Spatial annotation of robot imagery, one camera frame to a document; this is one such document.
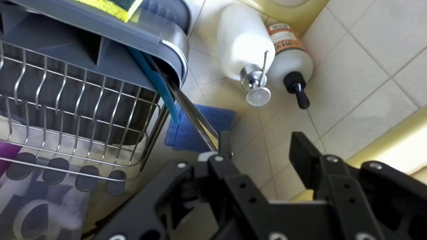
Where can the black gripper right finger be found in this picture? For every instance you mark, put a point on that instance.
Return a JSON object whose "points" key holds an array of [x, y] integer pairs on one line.
{"points": [[328, 178]]}

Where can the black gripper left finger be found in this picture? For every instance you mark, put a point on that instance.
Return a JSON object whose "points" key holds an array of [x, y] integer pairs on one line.
{"points": [[231, 187]]}

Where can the white pump bottle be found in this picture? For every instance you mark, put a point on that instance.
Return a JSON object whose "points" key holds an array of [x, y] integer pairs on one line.
{"points": [[244, 45]]}

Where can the orange label pump bottle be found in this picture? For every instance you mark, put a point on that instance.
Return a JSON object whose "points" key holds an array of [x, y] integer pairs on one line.
{"points": [[288, 58]]}

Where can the blue cloth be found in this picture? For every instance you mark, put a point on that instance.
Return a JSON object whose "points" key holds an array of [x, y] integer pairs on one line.
{"points": [[217, 121]]}

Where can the metal utensil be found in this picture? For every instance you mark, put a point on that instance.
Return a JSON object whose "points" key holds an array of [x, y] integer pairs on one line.
{"points": [[195, 121]]}

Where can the blue utensil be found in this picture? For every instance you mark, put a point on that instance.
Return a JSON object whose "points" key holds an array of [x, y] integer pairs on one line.
{"points": [[155, 85]]}

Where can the grey plastic drainer tray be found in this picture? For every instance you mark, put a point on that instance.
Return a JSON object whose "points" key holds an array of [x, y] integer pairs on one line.
{"points": [[146, 35]]}

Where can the dotted grey drying mat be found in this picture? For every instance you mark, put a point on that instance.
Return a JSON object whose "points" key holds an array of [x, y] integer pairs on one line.
{"points": [[40, 209]]}

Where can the green yellow sponge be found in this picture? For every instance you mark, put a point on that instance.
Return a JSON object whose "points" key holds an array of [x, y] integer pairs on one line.
{"points": [[114, 7]]}

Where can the purple item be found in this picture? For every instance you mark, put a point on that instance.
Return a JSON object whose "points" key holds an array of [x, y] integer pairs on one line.
{"points": [[8, 155]]}

